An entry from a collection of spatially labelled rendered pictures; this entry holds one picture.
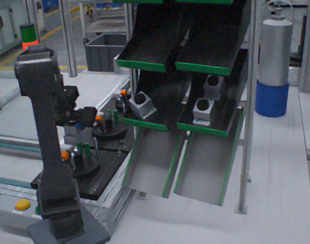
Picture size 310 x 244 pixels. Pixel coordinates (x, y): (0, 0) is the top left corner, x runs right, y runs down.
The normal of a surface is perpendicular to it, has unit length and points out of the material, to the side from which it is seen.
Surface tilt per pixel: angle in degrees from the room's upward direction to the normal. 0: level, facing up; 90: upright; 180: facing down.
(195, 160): 45
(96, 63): 90
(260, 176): 0
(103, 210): 0
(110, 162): 0
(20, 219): 90
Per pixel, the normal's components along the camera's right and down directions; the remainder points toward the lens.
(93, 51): -0.29, 0.44
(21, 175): -0.05, -0.89
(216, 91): -0.39, 0.76
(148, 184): -0.35, -0.33
